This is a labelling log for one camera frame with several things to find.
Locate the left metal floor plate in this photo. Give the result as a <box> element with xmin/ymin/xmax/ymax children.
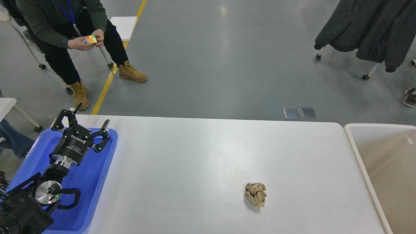
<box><xmin>283</xmin><ymin>108</ymin><xmax>300</xmax><ymax>119</ymax></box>

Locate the seated person in green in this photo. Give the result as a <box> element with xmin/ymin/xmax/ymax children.
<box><xmin>16</xmin><ymin>0</ymin><xmax>148</xmax><ymax>111</ymax></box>

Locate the white side table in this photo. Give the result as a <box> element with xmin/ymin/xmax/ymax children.
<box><xmin>0</xmin><ymin>97</ymin><xmax>44</xmax><ymax>132</ymax></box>

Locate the white chair under person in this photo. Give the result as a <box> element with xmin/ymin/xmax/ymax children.
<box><xmin>0</xmin><ymin>12</ymin><xmax>114</xmax><ymax>95</ymax></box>

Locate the chair with dark coat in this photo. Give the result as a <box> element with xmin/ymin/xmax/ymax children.
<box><xmin>314</xmin><ymin>0</ymin><xmax>416</xmax><ymax>73</ymax></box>

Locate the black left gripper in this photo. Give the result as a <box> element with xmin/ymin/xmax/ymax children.
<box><xmin>49</xmin><ymin>103</ymin><xmax>111</xmax><ymax>166</ymax></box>

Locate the beige waste bin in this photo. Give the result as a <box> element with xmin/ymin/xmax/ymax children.
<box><xmin>344</xmin><ymin>124</ymin><xmax>416</xmax><ymax>234</ymax></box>

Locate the right metal floor plate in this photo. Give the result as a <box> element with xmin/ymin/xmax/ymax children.
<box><xmin>300</xmin><ymin>108</ymin><xmax>317</xmax><ymax>119</ymax></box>

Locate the bystander foot in sneaker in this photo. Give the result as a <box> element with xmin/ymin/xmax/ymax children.
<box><xmin>403</xmin><ymin>86</ymin><xmax>416</xmax><ymax>108</ymax></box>

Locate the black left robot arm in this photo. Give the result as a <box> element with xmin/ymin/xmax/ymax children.
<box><xmin>1</xmin><ymin>106</ymin><xmax>118</xmax><ymax>234</ymax></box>

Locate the metal floor plate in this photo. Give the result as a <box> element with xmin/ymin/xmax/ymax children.
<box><xmin>283</xmin><ymin>108</ymin><xmax>300</xmax><ymax>119</ymax></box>
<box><xmin>300</xmin><ymin>108</ymin><xmax>317</xmax><ymax>119</ymax></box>

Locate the blue plastic tray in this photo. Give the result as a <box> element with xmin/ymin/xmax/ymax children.
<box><xmin>7</xmin><ymin>129</ymin><xmax>118</xmax><ymax>234</ymax></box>

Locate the white board on floor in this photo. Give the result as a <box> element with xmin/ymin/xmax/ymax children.
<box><xmin>110</xmin><ymin>16</ymin><xmax>137</xmax><ymax>42</ymax></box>

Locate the blue jeans leg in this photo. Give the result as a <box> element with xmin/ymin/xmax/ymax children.
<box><xmin>0</xmin><ymin>119</ymin><xmax>35</xmax><ymax>159</ymax></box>

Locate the crumpled brown paper ball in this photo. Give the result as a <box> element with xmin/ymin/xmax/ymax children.
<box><xmin>245</xmin><ymin>183</ymin><xmax>267</xmax><ymax>208</ymax></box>

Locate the colourful puzzle cube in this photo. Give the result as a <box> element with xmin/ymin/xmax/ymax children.
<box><xmin>84</xmin><ymin>35</ymin><xmax>98</xmax><ymax>45</ymax></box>

